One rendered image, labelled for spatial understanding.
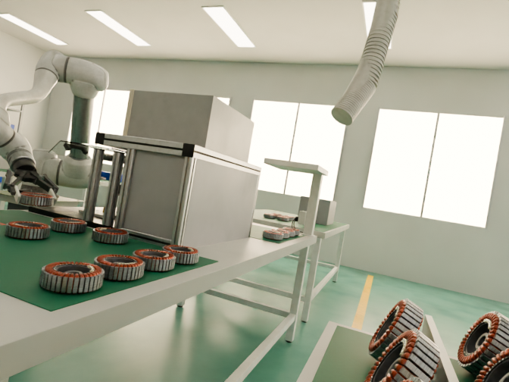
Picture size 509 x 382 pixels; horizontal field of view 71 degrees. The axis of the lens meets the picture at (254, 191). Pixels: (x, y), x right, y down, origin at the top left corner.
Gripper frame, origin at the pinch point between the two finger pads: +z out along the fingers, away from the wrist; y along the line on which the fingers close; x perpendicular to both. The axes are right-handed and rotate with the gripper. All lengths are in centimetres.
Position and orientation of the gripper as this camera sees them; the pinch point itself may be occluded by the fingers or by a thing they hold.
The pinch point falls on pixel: (35, 198)
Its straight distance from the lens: 151.4
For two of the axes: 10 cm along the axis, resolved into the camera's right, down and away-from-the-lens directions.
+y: -6.3, -0.9, -7.7
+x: 5.2, -7.9, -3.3
